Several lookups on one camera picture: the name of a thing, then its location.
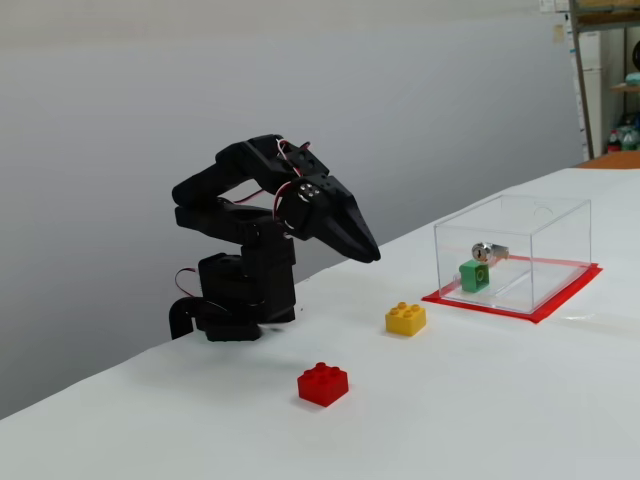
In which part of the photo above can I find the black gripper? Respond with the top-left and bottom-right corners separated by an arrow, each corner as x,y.
282,172 -> 382,265

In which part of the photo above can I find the green lego brick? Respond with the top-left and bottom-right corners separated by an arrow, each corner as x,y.
458,258 -> 491,294

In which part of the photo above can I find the yellow lego brick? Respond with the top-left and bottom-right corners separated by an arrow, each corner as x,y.
384,301 -> 428,337

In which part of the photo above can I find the red lego brick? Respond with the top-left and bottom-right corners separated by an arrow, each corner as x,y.
297,361 -> 350,409

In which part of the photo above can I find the transparent plastic box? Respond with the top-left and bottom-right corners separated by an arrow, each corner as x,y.
433,194 -> 593,316

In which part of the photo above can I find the silver cam lock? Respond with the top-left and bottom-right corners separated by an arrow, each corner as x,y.
471,242 -> 510,265

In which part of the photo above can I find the black table clamp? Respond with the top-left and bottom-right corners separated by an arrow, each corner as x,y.
168,297 -> 202,341

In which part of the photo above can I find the metal shelf rack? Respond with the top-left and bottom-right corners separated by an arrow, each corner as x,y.
568,0 -> 640,161

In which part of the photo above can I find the brown wooden table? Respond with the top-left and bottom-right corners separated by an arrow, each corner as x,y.
574,149 -> 640,171

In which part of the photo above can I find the white cabinet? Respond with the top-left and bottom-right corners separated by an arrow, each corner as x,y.
569,29 -> 602,156

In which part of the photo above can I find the red tape frame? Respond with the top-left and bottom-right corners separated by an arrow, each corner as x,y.
421,255 -> 604,325

